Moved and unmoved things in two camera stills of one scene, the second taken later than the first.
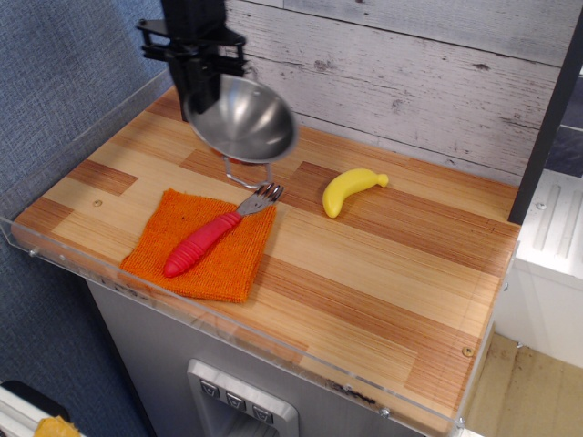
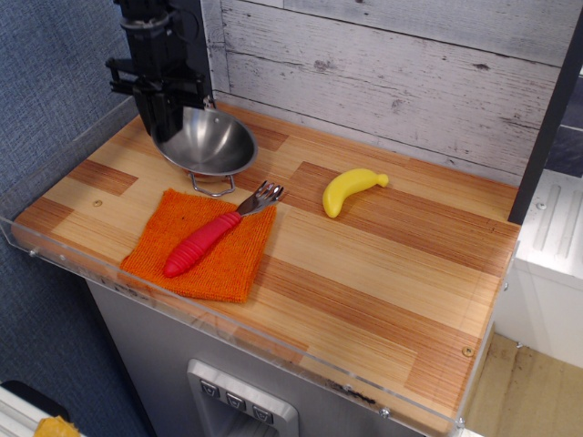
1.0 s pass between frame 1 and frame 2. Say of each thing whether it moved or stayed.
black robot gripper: moved
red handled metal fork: stayed
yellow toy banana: stayed
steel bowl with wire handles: moved
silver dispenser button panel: stayed
